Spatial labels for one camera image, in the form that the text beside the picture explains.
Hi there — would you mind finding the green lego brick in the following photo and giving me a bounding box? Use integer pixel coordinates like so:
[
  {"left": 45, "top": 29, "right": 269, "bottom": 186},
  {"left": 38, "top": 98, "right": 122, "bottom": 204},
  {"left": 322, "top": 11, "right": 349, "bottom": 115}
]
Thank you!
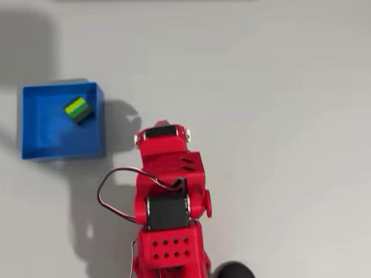
[{"left": 63, "top": 96, "right": 94, "bottom": 126}]

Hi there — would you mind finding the blue square plastic box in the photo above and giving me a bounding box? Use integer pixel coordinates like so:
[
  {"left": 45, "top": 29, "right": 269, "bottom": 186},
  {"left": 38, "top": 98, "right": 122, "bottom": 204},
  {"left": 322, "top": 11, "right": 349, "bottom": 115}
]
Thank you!
[{"left": 21, "top": 81, "right": 106, "bottom": 160}]

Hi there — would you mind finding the black and red servo cable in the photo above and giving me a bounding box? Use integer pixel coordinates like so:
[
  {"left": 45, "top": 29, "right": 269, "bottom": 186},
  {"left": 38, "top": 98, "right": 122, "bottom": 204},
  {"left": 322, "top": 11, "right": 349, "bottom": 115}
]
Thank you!
[{"left": 97, "top": 167, "right": 188, "bottom": 224}]

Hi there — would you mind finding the white servo cable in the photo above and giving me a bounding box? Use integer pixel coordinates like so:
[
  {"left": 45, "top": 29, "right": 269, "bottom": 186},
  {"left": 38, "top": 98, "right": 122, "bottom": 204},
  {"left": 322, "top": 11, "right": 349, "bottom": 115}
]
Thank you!
[{"left": 130, "top": 239, "right": 139, "bottom": 278}]

